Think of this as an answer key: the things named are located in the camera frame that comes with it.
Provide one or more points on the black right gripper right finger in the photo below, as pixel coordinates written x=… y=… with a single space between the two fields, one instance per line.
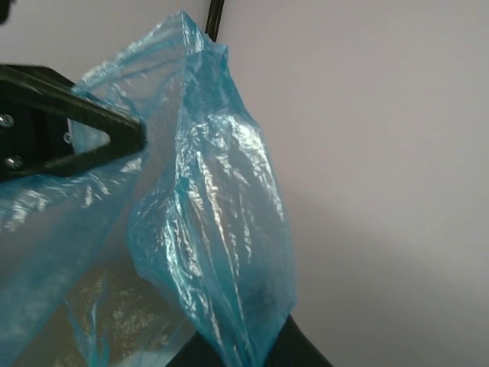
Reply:
x=293 y=349

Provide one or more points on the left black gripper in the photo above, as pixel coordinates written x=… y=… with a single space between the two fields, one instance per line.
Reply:
x=36 y=103

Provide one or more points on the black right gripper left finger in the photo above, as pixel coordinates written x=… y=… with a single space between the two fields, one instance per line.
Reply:
x=197 y=352

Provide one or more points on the blue plastic trash bag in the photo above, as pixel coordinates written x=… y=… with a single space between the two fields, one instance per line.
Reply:
x=122 y=264

